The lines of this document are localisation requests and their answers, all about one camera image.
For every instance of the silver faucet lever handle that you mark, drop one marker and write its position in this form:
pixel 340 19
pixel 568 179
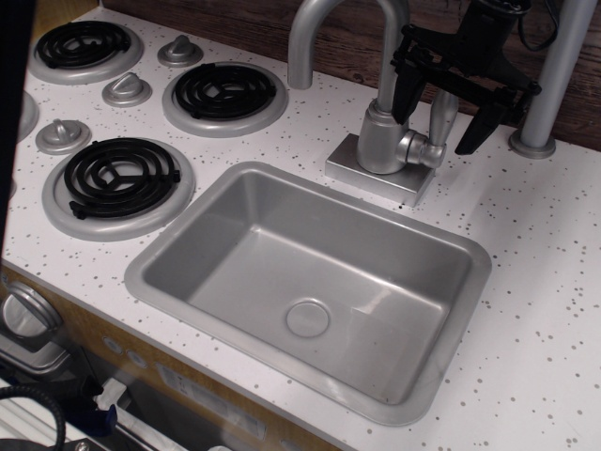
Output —
pixel 430 150

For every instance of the silver vertical support pole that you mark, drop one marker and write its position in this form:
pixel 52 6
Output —
pixel 534 140

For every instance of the black coil burner middle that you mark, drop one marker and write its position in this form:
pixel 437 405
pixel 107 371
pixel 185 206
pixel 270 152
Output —
pixel 224 100

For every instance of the silver stove knob top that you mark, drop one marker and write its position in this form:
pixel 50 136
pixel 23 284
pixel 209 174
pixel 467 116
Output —
pixel 180 53

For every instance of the black coil burner front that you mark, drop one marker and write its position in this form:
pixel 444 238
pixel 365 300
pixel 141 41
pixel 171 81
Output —
pixel 118 189

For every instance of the silver oven dial front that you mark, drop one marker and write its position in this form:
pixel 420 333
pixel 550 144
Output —
pixel 27 318

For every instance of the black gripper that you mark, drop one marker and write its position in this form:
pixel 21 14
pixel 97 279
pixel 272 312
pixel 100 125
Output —
pixel 469 64

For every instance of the silver stove knob left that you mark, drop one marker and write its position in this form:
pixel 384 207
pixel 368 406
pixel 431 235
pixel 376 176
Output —
pixel 63 137

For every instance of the black coil burner back left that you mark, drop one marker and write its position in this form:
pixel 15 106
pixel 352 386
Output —
pixel 85 52

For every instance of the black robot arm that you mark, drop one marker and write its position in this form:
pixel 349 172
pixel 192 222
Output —
pixel 499 12

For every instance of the grey plastic sink basin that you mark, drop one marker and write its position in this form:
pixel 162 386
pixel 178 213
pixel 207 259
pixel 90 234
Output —
pixel 362 305

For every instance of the black coil burner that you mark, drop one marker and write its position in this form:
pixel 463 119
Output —
pixel 85 52
pixel 224 100
pixel 118 189

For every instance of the silver stove knob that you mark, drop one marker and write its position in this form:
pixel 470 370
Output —
pixel 180 53
pixel 127 91
pixel 63 137

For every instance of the silver stove knob middle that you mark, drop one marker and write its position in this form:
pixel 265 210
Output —
pixel 127 91

